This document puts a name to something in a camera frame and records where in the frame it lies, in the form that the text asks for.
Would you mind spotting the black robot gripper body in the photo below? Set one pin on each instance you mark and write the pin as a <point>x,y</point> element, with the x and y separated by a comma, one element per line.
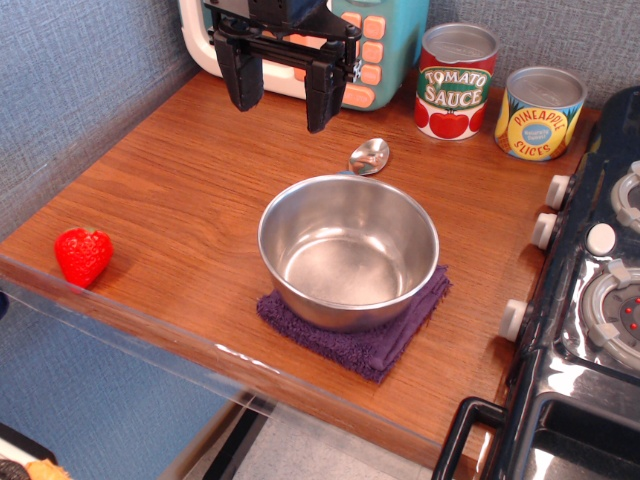
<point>291,33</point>

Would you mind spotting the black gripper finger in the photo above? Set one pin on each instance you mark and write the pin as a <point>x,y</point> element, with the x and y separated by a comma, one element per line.
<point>241,70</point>
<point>324,88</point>

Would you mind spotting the red plastic strawberry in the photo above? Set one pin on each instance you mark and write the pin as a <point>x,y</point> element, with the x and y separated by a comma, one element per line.
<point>83,254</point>

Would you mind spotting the stainless steel bowl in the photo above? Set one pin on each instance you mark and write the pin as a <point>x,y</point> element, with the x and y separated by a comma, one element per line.
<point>347,253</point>

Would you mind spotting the toy microwave teal and white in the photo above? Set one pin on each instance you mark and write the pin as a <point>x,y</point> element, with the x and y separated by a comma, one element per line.
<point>389,48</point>

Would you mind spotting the silver metal spoon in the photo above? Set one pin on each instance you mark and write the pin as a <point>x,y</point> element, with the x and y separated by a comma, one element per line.
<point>369,158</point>

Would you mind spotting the tomato sauce can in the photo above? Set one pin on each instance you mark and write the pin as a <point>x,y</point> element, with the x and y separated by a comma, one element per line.
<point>454,77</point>

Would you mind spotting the pineapple slices can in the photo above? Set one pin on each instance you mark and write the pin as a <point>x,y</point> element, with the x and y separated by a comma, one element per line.
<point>539,112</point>

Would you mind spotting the white stove knob upper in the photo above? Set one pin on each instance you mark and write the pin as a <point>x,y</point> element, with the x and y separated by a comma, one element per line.
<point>556,191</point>

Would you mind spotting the white stove knob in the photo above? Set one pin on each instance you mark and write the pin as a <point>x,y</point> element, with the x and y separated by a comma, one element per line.
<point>556,191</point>
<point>512,319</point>
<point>543,230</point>

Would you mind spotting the white stove knob middle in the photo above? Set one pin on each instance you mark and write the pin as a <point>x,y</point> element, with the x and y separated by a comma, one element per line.
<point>543,230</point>

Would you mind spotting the purple folded cloth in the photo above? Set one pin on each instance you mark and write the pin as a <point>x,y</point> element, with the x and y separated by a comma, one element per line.
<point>371,354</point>

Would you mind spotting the white stove knob lower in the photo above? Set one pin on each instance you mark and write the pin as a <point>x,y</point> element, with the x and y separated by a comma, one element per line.
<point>512,319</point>

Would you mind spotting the clear acrylic table edge guard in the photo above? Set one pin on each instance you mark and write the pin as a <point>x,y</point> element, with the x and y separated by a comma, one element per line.
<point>245,352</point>

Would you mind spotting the black toy stove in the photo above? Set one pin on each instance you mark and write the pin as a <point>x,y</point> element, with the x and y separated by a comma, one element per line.
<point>573,386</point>

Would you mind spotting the black oven door handle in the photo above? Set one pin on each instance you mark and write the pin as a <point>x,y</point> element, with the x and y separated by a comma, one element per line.
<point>471,411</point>

